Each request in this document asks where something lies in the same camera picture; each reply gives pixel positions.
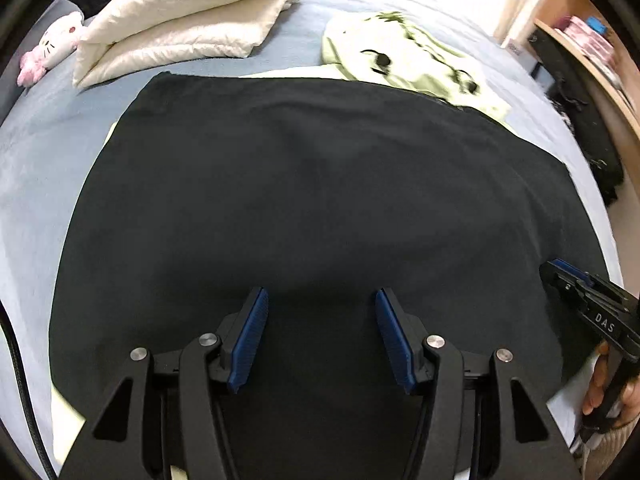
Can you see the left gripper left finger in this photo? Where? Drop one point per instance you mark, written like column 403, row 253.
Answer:
column 164, row 409

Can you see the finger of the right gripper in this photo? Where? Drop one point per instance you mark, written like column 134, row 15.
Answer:
column 563, row 272

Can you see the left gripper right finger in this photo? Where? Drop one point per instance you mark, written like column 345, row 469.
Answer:
column 480, row 418

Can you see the green and black hooded jacket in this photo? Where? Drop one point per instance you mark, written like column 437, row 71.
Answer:
column 316, row 278

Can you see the right hand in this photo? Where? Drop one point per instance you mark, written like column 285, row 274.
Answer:
column 630, row 396

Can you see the white box under shelf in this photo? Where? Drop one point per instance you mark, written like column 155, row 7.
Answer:
column 516, row 50

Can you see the pink storage boxes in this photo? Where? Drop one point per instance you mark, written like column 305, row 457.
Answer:
column 591, row 42

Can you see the curved wooden shelf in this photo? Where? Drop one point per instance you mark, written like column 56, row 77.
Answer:
column 616, row 88

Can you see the blue plush bed cover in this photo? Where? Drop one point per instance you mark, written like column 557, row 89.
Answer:
column 50, row 135

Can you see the pink white kitty plush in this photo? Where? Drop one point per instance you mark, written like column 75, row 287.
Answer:
column 58, row 42

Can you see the folded white puffer jacket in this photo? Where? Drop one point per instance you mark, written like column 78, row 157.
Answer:
column 132, row 35

